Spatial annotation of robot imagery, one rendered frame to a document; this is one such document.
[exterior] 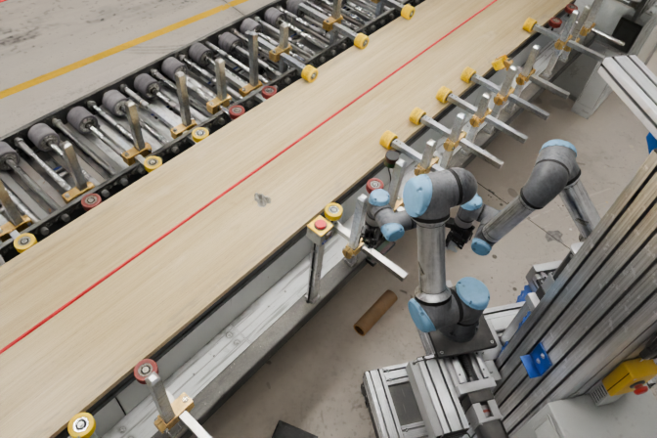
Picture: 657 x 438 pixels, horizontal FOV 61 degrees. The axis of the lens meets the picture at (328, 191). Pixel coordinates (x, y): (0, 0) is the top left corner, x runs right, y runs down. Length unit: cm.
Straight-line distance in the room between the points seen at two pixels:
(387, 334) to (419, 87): 138
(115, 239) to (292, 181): 80
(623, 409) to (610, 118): 340
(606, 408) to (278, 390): 164
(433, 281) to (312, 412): 138
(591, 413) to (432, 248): 66
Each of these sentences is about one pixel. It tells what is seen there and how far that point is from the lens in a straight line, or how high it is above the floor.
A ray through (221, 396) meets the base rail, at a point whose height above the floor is 70.
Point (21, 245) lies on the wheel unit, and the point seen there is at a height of 91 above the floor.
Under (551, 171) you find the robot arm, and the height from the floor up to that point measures 155.
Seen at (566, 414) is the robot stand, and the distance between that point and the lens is 186.
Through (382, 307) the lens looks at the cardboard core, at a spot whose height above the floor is 8.
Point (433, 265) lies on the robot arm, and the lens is 174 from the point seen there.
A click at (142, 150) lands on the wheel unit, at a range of 279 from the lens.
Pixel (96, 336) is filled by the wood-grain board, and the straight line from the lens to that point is 221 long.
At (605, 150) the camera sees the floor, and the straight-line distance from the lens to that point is 472.
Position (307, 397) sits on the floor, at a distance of 299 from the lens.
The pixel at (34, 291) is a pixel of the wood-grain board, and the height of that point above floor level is 90.
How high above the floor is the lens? 280
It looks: 49 degrees down
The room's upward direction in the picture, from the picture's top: 7 degrees clockwise
